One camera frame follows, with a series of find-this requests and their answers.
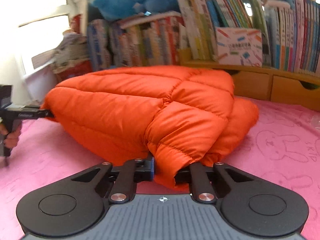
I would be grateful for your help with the stack of papers and magazines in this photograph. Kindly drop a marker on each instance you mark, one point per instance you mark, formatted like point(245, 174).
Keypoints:
point(70, 50)

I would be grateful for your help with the wooden drawer shelf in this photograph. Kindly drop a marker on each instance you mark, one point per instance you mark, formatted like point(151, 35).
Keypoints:
point(252, 82)

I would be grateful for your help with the white pencil-print box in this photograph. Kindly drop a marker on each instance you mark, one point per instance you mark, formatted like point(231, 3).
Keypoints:
point(238, 47)

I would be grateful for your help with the clear plastic wrapper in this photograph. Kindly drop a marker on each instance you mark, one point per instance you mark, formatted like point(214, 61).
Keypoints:
point(315, 122)

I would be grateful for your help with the row of books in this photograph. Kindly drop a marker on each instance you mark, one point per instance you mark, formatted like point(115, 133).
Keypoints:
point(287, 35)

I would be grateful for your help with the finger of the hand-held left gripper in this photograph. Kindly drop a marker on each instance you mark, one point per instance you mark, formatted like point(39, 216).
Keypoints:
point(27, 112)

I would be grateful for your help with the white paper sheet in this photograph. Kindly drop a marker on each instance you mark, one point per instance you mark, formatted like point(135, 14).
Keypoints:
point(37, 77)

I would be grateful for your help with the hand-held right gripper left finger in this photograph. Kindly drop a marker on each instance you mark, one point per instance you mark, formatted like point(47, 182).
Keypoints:
point(151, 168)

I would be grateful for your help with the person's left hand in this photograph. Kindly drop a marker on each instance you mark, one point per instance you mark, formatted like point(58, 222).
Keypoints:
point(12, 141)

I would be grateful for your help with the red plastic crate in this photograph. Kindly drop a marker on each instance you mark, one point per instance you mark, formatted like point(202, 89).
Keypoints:
point(75, 72)

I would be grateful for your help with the red basket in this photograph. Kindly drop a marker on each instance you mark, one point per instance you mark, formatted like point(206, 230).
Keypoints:
point(75, 23)

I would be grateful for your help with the large blue plush toy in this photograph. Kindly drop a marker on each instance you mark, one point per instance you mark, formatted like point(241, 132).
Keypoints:
point(117, 0)

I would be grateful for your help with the orange puffer jacket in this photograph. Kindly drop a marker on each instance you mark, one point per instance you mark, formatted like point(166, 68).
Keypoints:
point(137, 110)

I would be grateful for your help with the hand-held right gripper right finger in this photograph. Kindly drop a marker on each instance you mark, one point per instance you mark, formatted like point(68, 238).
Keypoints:
point(185, 176)

